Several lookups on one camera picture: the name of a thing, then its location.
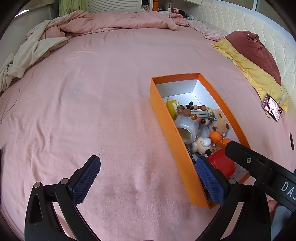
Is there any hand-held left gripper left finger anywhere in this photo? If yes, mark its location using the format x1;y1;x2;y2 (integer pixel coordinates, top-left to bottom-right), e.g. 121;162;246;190
24;155;101;241

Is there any dark brown packet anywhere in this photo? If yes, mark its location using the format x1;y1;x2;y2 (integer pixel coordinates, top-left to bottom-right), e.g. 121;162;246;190
184;144;197;165

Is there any yellow pillow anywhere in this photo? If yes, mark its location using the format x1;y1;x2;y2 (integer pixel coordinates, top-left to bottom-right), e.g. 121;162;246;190
211;38;289;114

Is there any white padded headboard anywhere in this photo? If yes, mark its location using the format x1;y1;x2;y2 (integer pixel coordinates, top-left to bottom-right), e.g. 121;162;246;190
196;0;296;139

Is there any clear tape roll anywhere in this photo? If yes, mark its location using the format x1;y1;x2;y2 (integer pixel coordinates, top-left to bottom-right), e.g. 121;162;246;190
174;115;200;143

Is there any orange contact lens case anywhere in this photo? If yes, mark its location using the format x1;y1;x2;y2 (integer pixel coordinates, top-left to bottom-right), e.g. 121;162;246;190
208;131;232;149

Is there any cream cartoon figure keychain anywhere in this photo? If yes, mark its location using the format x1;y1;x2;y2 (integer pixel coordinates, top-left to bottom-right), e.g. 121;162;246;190
191;137;212;156

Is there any white shelf unit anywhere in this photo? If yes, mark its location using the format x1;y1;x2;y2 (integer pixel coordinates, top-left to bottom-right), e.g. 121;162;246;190
148;0;201;14

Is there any pink duvet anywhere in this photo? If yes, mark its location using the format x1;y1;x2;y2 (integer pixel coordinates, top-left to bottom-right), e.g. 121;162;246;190
45;10;192;39

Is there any small yellow toy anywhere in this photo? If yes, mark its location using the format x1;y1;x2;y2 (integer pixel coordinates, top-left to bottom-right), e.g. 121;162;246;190
166;99;179;115

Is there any silver metal tin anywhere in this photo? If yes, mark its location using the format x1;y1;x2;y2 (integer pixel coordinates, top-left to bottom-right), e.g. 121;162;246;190
191;109;210;118

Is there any green hanging cloth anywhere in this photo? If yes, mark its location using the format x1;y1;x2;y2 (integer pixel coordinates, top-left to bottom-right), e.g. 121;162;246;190
58;0;90;15

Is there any red plastic case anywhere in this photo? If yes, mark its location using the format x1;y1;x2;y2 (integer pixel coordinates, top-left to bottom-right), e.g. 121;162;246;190
206;148;236;178

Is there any floral pillow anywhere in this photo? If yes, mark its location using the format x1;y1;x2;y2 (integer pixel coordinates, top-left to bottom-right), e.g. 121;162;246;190
187;20;229;42

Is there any orange cardboard box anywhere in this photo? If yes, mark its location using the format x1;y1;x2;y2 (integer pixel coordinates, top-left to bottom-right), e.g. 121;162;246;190
149;73;252;209

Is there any brown plush keychain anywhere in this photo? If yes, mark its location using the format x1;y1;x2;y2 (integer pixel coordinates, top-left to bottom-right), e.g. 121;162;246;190
208;108;230;137

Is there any pink bed sheet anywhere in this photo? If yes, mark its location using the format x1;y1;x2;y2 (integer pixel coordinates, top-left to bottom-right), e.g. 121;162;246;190
0;14;296;241

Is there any smartphone with lit screen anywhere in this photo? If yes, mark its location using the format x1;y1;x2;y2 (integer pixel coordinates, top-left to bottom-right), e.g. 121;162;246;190
261;93;284;122

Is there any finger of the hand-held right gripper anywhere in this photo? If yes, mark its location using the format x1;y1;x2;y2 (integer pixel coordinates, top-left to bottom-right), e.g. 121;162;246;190
225;140;275;183

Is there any wooden bead bracelet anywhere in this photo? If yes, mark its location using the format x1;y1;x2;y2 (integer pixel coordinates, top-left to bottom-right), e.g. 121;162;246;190
176;101;216;126

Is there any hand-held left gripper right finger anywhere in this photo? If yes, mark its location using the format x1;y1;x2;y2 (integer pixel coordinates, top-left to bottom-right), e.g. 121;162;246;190
195;156;271;241

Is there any maroon pillow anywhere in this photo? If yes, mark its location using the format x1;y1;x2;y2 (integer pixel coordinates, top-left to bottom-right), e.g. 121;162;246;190
225;31;282;86

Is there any white slatted cabinet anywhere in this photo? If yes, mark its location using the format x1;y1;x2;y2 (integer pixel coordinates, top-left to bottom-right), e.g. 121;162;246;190
89;0;142;13

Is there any crumpled white cloth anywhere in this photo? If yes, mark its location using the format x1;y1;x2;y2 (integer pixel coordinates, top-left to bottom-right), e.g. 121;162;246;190
0;20;70;93

